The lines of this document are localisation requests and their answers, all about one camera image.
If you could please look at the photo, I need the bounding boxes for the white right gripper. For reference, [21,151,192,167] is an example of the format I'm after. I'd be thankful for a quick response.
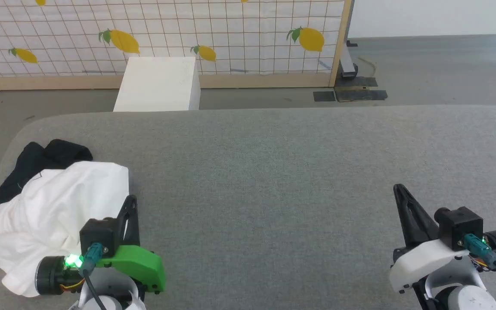
[388,183,496,294]

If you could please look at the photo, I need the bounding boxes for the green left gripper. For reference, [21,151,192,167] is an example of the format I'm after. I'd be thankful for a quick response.
[36,195,167,298]

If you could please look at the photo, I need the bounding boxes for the white shirt with black sleeves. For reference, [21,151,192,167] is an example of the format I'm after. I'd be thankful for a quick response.
[0,139,130,298]

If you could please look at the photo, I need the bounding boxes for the large black floor mat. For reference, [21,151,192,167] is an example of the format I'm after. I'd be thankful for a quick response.
[333,76,389,103]

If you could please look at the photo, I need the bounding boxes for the white box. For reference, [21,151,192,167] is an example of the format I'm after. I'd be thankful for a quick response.
[113,56,201,112]

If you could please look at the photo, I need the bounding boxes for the grey metal stand leg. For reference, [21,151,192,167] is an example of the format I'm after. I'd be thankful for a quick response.
[338,0,359,81]

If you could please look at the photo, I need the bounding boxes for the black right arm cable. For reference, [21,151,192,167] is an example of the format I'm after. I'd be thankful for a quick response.
[465,234,496,298]

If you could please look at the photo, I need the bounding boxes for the lemon print screen wooden frame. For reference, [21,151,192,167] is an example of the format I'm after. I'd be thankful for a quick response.
[0,0,354,91]

